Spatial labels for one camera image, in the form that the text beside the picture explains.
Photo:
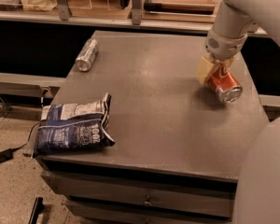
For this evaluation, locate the grey drawer cabinet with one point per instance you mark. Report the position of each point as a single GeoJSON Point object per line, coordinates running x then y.
{"type": "Point", "coordinates": [177, 149]}

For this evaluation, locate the grey metal bracket middle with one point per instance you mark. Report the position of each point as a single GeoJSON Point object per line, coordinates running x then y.
{"type": "Point", "coordinates": [136, 12]}

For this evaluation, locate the silver soda can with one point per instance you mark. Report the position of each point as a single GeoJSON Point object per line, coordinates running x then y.
{"type": "Point", "coordinates": [87, 55]}

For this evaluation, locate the grey metal bracket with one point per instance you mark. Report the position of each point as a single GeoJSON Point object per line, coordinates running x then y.
{"type": "Point", "coordinates": [64, 10]}
{"type": "Point", "coordinates": [136, 12]}

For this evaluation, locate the grey metal bracket left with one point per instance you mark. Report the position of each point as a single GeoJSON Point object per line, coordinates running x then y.
{"type": "Point", "coordinates": [64, 10]}

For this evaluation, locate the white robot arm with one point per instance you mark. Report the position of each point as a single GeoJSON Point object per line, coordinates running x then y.
{"type": "Point", "coordinates": [257, 199]}

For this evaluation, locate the red coke can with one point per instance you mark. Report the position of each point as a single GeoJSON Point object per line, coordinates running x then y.
{"type": "Point", "coordinates": [224, 85]}

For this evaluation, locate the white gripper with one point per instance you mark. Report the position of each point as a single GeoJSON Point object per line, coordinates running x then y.
{"type": "Point", "coordinates": [224, 48]}

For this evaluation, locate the black power adapter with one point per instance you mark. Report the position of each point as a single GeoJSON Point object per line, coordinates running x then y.
{"type": "Point", "coordinates": [6, 155]}

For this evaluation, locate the blue chip bag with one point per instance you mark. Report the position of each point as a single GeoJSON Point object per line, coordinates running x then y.
{"type": "Point", "coordinates": [70, 127]}

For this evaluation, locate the black object on floor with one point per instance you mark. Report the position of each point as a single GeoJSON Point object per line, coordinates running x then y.
{"type": "Point", "coordinates": [36, 214]}

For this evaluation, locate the grey bench left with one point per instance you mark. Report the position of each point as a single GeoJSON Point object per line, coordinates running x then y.
{"type": "Point", "coordinates": [28, 85]}

